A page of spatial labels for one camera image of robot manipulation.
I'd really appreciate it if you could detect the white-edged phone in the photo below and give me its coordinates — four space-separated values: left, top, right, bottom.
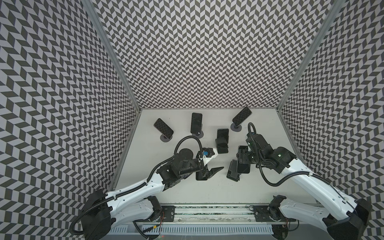
196 170 210 181

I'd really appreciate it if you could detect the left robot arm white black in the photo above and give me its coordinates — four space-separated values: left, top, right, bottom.
69 136 222 240

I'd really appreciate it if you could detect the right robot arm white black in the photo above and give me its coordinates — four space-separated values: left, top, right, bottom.
239 123 372 240

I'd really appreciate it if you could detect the black folding stand centre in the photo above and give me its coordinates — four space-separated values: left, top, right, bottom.
216 143 229 154

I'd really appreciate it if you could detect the black folding stand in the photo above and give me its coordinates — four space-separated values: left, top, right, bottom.
216 143 229 154
227 160 240 182

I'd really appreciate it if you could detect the black folding stand front right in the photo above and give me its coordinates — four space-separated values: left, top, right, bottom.
227 160 240 182

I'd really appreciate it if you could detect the round grey stand back centre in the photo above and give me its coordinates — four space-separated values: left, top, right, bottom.
192 131 204 139

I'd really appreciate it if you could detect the round grey stand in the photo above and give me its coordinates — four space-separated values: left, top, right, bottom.
192 131 204 139
230 123 242 132
160 134 173 143

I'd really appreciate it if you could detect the phone centre on black stand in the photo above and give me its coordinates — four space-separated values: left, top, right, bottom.
216 129 229 145

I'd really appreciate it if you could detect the round grey stand back right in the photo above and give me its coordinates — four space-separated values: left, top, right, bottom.
230 123 242 132

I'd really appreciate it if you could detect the phone back centre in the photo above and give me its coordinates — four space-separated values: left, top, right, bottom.
191 113 203 135

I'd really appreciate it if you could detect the phone back right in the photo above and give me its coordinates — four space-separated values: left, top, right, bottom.
232 107 252 127

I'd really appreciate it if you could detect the round grey stand back left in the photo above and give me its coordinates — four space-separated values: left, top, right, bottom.
160 134 173 143

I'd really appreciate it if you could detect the phone back left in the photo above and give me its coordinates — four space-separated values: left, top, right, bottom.
154 118 174 139

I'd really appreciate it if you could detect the white ventilation grille strip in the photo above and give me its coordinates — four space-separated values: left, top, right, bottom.
110 225 274 235

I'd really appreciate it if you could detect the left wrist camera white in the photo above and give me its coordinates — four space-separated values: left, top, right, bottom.
197 148 218 166

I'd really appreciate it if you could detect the aluminium mounting rail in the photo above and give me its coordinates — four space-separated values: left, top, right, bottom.
131 203 328 226

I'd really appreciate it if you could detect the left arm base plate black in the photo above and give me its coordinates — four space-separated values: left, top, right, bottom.
157 205 176 223

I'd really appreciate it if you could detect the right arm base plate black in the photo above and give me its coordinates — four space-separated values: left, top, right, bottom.
249 205 297 223

